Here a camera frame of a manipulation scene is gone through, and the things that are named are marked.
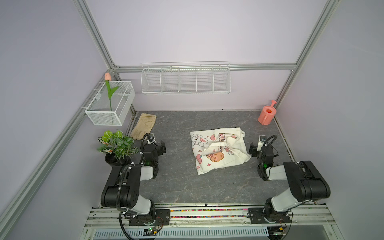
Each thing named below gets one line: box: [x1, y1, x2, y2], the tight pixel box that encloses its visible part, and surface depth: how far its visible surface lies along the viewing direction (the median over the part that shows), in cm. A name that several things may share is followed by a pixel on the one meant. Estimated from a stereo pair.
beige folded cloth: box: [130, 112, 157, 140], surface depth 114 cm
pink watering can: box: [258, 100, 277, 126], surface depth 107 cm
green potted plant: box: [96, 130, 139, 167], surface depth 75 cm
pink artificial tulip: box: [104, 72, 119, 112], surface depth 85 cm
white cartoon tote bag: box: [190, 127, 252, 176], surface depth 94 cm
